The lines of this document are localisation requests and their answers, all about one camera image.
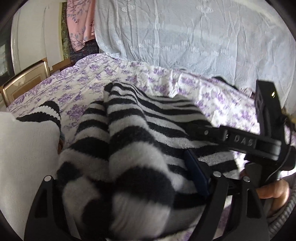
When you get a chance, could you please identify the black white striped sweater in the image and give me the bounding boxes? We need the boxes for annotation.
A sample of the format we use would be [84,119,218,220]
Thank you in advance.
[16,81,243,240]

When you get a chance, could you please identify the grey knit sleeve forearm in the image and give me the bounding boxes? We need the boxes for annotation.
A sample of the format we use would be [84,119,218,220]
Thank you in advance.
[267,173,295,239]

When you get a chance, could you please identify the pink floral cloth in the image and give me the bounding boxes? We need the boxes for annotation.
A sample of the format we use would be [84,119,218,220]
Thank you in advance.
[66,0,95,52]

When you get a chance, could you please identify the person's right hand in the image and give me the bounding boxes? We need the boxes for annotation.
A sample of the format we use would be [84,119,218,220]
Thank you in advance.
[239,169,291,212]

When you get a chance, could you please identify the white folded garment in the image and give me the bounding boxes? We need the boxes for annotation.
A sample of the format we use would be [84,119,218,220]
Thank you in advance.
[1,112,60,238]

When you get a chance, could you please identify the white lace cover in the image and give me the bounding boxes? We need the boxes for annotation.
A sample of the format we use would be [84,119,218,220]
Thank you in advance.
[94,1,295,113]

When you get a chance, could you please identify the purple floral bed sheet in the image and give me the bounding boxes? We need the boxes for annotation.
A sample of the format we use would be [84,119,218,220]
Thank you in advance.
[5,53,296,241]

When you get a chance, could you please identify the wooden chair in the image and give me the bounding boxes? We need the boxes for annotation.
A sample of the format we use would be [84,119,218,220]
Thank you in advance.
[1,59,50,107]

